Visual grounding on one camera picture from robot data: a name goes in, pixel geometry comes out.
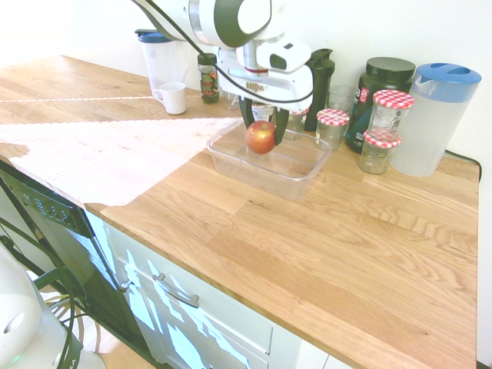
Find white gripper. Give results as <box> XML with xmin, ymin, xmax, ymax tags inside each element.
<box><xmin>217</xmin><ymin>46</ymin><xmax>314</xmax><ymax>147</ymax></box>

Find red apple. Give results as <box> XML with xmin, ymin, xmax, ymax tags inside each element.
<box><xmin>244</xmin><ymin>120</ymin><xmax>277</xmax><ymax>155</ymax></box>

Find clear plastic container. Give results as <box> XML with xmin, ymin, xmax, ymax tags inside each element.
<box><xmin>206</xmin><ymin>122</ymin><xmax>333</xmax><ymax>203</ymax></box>

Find white yogurt cup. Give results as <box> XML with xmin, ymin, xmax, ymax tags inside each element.
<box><xmin>251</xmin><ymin>104</ymin><xmax>278</xmax><ymax>125</ymax></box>

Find glass jar red checked lid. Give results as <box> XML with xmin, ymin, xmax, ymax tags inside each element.
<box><xmin>315</xmin><ymin>108</ymin><xmax>351</xmax><ymax>151</ymax></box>
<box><xmin>286</xmin><ymin>108</ymin><xmax>311</xmax><ymax>141</ymax></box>
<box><xmin>357</xmin><ymin>130</ymin><xmax>402</xmax><ymax>176</ymax></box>

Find black shaker bottle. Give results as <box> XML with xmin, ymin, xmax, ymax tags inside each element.
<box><xmin>303</xmin><ymin>48</ymin><xmax>334</xmax><ymax>132</ymax></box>

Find spice jar dark lid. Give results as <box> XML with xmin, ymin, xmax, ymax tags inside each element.
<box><xmin>197</xmin><ymin>52</ymin><xmax>221</xmax><ymax>105</ymax></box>

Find clear drinking glass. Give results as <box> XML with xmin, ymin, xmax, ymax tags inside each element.
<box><xmin>326</xmin><ymin>85</ymin><xmax>359</xmax><ymax>117</ymax></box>

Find white ceramic mug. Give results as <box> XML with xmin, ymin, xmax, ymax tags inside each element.
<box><xmin>152</xmin><ymin>81</ymin><xmax>188</xmax><ymax>115</ymax></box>

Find small pitcher blue lid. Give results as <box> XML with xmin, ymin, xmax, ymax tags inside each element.
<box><xmin>134</xmin><ymin>28</ymin><xmax>190</xmax><ymax>93</ymax></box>

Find tall jar red checked lid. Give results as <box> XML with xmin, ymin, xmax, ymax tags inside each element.
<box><xmin>367</xmin><ymin>89</ymin><xmax>415</xmax><ymax>141</ymax></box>

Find black protein powder tub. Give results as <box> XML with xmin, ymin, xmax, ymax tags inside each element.
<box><xmin>344</xmin><ymin>57</ymin><xmax>417</xmax><ymax>155</ymax></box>

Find large pitcher blue lid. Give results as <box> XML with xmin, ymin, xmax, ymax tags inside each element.
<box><xmin>388</xmin><ymin>62</ymin><xmax>482</xmax><ymax>178</ymax></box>

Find white kitchen cabinet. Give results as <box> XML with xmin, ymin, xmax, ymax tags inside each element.
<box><xmin>84</xmin><ymin>209</ymin><xmax>349</xmax><ymax>369</ymax></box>

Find black dishwasher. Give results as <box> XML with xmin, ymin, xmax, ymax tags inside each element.
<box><xmin>0</xmin><ymin>159</ymin><xmax>155</xmax><ymax>362</ymax></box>

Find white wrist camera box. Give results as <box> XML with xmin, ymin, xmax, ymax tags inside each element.
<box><xmin>255</xmin><ymin>37</ymin><xmax>312</xmax><ymax>73</ymax></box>

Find silver drawer handle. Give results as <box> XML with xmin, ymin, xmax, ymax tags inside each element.
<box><xmin>151</xmin><ymin>272</ymin><xmax>201</xmax><ymax>309</ymax></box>

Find black wall cable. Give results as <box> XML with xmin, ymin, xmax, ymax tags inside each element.
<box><xmin>444</xmin><ymin>149</ymin><xmax>484</xmax><ymax>181</ymax></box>

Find dark robot base cables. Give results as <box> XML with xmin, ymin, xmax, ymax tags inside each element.
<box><xmin>0</xmin><ymin>217</ymin><xmax>90</xmax><ymax>369</ymax></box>

